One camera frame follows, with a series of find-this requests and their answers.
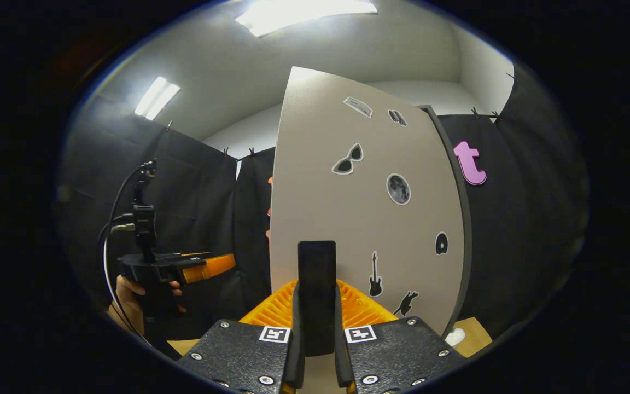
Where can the small white object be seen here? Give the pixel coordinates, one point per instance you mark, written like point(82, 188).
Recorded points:
point(455, 336)

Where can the row of cloth clips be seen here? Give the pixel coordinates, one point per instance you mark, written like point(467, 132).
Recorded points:
point(251, 152)

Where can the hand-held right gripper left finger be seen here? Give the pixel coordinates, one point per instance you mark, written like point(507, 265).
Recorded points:
point(238, 350)

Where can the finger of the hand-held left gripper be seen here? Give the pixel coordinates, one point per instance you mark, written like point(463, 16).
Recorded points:
point(214, 268)

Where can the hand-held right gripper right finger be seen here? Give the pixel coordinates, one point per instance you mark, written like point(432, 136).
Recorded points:
point(397, 350)

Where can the black backdrop cloth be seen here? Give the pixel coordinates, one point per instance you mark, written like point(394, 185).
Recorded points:
point(512, 246)

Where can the white cabinet door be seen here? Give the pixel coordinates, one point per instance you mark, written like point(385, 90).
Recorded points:
point(320, 191)

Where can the ceiling light panel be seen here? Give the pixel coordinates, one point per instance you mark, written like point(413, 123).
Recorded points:
point(304, 13)
point(156, 98)

